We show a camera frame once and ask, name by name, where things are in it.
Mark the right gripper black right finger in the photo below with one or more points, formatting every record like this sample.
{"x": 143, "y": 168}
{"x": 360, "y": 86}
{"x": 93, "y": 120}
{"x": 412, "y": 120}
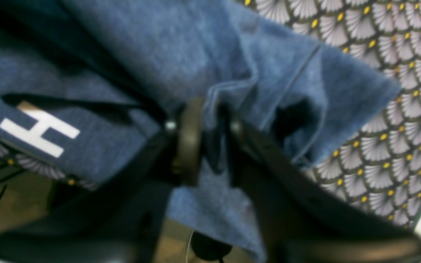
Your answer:
{"x": 300, "y": 222}

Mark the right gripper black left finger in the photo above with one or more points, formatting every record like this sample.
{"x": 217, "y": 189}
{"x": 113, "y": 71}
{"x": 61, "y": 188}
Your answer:
{"x": 121, "y": 221}

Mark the blue T-shirt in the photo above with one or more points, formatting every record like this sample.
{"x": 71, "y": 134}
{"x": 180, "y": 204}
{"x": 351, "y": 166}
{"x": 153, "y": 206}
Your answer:
{"x": 198, "y": 110}

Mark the fan-patterned tablecloth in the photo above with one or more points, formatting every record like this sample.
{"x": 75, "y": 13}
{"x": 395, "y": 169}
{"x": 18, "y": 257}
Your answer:
{"x": 397, "y": 109}

